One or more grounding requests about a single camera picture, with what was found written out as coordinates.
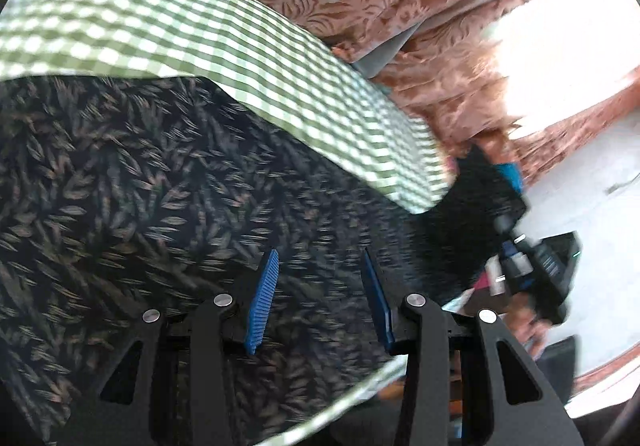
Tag grey sheer curtain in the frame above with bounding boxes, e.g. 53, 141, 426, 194
357, 24, 418, 80

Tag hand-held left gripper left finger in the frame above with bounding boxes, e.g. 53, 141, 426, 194
65, 249, 280, 446

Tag person's right hand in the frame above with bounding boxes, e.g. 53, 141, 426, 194
510, 299, 548, 359

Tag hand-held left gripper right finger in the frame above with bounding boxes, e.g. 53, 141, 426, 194
361, 249, 586, 446

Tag dark leaf print pants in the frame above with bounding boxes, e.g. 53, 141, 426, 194
0, 76, 527, 446

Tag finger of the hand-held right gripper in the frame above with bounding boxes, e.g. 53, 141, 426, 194
497, 162, 525, 194

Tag green checked cloth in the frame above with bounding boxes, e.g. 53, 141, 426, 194
0, 0, 452, 446

